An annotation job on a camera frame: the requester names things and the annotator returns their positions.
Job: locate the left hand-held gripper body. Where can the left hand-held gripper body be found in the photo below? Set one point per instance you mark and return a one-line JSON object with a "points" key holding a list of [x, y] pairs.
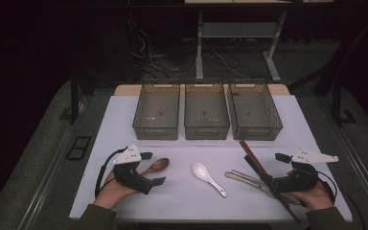
{"points": [[131, 179]]}

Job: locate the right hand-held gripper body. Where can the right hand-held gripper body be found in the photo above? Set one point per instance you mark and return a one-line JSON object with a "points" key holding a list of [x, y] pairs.
{"points": [[300, 182]]}

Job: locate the smoky transparent plastic bin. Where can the smoky transparent plastic bin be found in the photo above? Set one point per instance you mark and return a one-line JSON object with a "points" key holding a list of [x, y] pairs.
{"points": [[156, 111], [206, 111], [254, 111]]}

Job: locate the person's right hand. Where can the person's right hand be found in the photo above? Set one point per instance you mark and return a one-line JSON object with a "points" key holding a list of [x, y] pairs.
{"points": [[316, 198]]}

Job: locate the person's left hand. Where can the person's left hand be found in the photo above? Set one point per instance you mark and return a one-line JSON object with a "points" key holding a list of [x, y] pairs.
{"points": [[111, 193]]}

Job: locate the brown wooden spoon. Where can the brown wooden spoon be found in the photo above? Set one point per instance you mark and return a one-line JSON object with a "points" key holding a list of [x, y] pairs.
{"points": [[159, 165]]}

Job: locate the white ceramic spoon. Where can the white ceramic spoon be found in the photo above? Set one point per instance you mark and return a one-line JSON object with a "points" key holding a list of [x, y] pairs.
{"points": [[201, 171]]}

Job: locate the black metal stand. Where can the black metal stand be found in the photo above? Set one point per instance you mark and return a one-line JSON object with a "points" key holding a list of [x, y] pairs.
{"points": [[337, 102], [74, 102]]}

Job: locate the metal floor rail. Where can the metal floor rail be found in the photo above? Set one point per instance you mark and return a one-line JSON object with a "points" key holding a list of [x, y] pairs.
{"points": [[362, 175], [45, 188]]}

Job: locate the white metal desk frame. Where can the white metal desk frame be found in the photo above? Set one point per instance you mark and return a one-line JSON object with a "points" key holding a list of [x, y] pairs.
{"points": [[199, 48]]}

